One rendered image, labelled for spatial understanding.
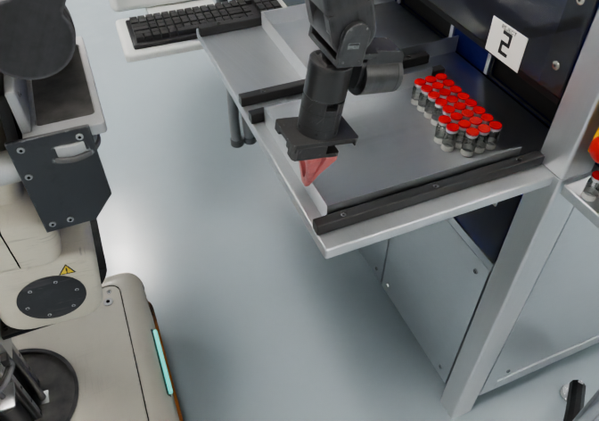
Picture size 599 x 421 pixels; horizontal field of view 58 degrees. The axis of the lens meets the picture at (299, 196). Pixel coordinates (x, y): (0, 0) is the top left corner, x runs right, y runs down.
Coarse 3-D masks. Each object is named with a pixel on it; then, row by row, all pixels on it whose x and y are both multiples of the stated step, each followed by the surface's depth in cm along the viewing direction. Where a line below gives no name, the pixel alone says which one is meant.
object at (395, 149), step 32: (352, 96) 100; (384, 96) 102; (352, 128) 95; (384, 128) 95; (416, 128) 95; (288, 160) 89; (352, 160) 89; (384, 160) 89; (416, 160) 89; (448, 160) 89; (480, 160) 84; (320, 192) 79; (352, 192) 83; (384, 192) 80
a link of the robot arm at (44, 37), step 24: (0, 0) 43; (24, 0) 44; (48, 0) 45; (0, 24) 44; (24, 24) 45; (48, 24) 46; (72, 24) 48; (0, 48) 46; (24, 48) 46; (48, 48) 47; (72, 48) 48; (24, 72) 48; (48, 72) 49
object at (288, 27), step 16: (384, 0) 130; (272, 16) 121; (288, 16) 123; (304, 16) 124; (384, 16) 125; (400, 16) 125; (272, 32) 116; (288, 32) 120; (304, 32) 120; (384, 32) 120; (400, 32) 120; (416, 32) 120; (432, 32) 120; (288, 48) 109; (304, 48) 115; (400, 48) 108; (416, 48) 110; (432, 48) 111; (448, 48) 113; (304, 64) 104
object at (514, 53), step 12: (492, 24) 90; (504, 24) 87; (492, 36) 91; (504, 36) 88; (516, 36) 85; (492, 48) 91; (504, 48) 89; (516, 48) 86; (504, 60) 90; (516, 60) 87; (516, 72) 88
